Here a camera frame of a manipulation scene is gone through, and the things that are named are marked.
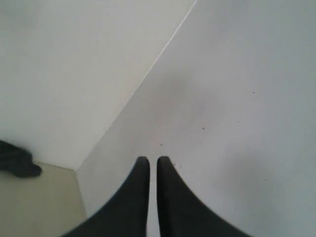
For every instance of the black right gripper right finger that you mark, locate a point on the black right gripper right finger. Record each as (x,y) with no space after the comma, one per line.
(181,213)

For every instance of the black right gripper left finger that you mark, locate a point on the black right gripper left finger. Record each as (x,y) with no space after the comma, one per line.
(126,213)

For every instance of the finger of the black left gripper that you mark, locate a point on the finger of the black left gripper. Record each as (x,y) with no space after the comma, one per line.
(18,161)

